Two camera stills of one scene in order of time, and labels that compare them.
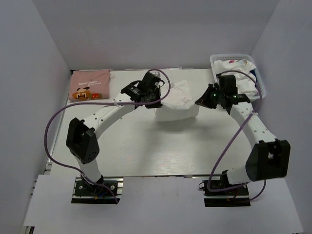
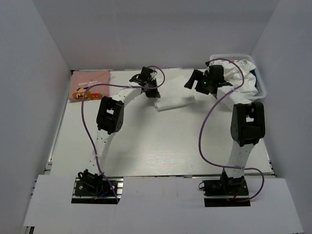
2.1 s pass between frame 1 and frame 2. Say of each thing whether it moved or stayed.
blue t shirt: stayed
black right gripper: moved
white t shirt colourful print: stayed
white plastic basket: stayed
